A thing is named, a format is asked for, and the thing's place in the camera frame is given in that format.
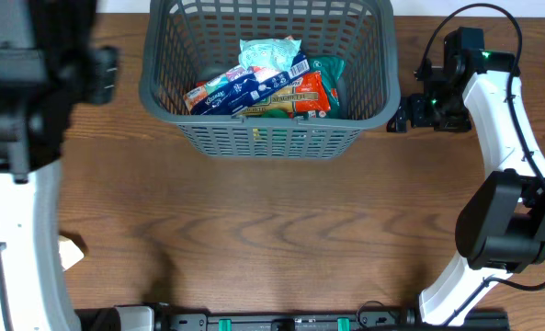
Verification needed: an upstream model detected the grey plastic slatted basket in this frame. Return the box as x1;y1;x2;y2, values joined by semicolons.
139;0;401;159

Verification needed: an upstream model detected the green Nescafe coffee bag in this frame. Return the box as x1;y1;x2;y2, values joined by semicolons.
308;55;346;120

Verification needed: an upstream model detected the red yellow spaghetti packet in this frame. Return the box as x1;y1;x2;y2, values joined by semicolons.
237;72;331;118

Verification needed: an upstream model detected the colourful Kleenex tissue multipack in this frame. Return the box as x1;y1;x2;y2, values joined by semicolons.
183;52;310;116

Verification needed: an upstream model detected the mint green tissue packet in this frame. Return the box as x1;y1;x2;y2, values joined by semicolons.
238;36;301;72

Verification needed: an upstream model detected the green lidded jar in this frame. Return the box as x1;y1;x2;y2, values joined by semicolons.
261;108;293;119

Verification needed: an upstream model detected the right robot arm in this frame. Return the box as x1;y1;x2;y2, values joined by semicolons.
387;27;545;327

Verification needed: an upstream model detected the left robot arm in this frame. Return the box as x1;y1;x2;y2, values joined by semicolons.
0;0;156;330

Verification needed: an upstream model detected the brown white snack bag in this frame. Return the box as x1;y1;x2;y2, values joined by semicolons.
58;235;85;271

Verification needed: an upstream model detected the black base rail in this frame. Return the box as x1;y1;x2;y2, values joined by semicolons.
152;301;511;331

